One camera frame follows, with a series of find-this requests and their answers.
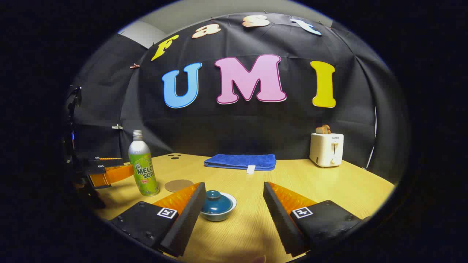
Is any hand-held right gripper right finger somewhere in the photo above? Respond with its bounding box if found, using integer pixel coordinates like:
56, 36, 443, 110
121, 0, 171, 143
263, 182, 361, 257

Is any teal teacup lid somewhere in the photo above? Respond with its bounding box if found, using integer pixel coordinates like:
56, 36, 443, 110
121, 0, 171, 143
202, 190, 233, 215

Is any green label water bottle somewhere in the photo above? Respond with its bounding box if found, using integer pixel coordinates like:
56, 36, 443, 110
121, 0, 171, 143
128, 130, 160, 197

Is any round brown coaster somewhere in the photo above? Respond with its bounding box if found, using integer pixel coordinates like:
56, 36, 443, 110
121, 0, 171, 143
165, 179, 195, 193

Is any white toaster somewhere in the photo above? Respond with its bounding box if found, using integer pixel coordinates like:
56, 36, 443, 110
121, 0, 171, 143
309, 133, 344, 168

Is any teal white-lined teacup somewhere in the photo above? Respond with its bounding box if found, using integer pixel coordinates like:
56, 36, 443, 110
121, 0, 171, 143
200, 193, 237, 222

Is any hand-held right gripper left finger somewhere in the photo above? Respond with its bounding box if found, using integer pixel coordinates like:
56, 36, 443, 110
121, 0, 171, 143
110, 182, 206, 257

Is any blue folded towel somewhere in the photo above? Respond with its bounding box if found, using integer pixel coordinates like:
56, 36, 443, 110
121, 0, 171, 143
204, 153, 276, 174

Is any white cable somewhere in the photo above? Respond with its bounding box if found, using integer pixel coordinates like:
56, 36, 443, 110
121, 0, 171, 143
365, 106, 377, 170

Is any black backdrop cloth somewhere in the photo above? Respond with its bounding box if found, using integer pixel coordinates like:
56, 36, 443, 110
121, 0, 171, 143
68, 13, 408, 183

